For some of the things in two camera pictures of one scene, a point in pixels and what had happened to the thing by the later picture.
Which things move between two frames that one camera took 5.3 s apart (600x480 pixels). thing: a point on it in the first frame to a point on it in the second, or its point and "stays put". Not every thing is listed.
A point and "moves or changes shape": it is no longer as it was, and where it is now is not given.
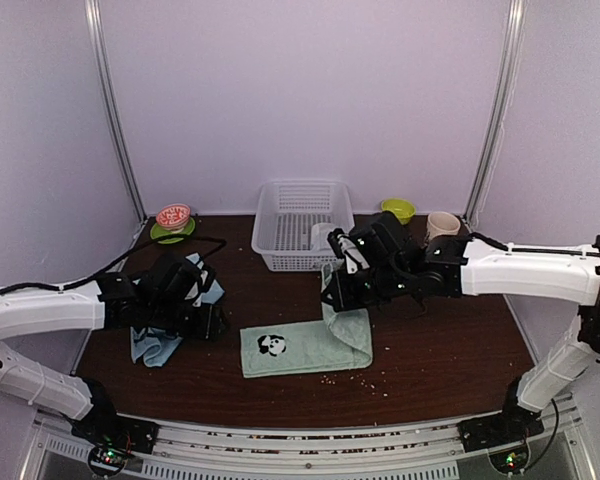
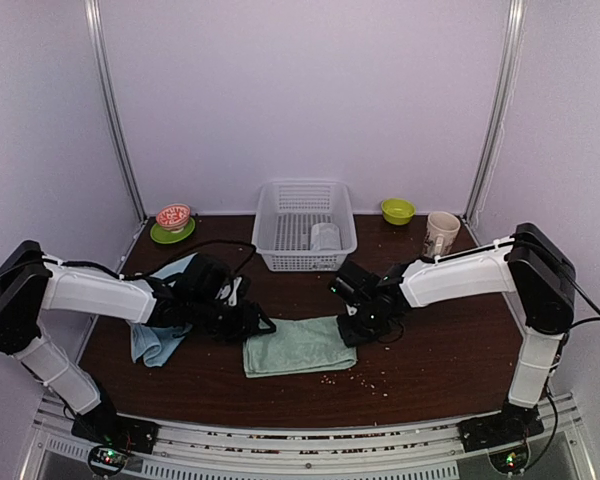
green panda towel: [341, 340] moves or changes shape
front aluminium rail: [376, 452] stays put
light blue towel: [152, 348] stays put
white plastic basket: [286, 211] stays put
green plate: [158, 230] stays put
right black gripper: [344, 300] to [351, 338]
